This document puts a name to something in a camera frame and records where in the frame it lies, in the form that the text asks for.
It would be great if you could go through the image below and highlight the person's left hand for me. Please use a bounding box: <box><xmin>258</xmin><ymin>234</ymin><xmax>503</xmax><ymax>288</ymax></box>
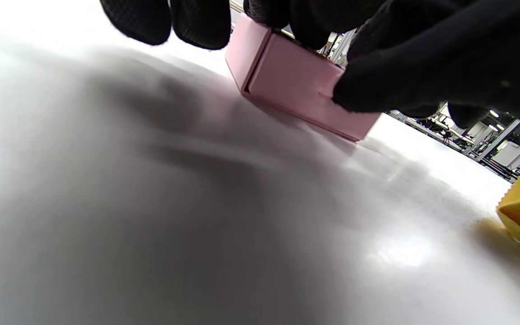
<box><xmin>100</xmin><ymin>0</ymin><xmax>387</xmax><ymax>51</ymax></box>

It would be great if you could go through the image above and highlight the person's right hand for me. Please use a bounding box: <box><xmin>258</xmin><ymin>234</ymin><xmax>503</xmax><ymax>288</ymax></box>
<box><xmin>331</xmin><ymin>0</ymin><xmax>520</xmax><ymax>136</ymax></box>

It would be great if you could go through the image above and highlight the pink floral box sleeve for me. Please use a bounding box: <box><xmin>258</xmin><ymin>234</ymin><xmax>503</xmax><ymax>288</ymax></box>
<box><xmin>225</xmin><ymin>13</ymin><xmax>381</xmax><ymax>142</ymax></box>

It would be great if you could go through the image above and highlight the pink tray black lining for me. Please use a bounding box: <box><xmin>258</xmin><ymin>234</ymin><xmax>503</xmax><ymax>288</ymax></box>
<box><xmin>247</xmin><ymin>35</ymin><xmax>379</xmax><ymax>139</ymax></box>

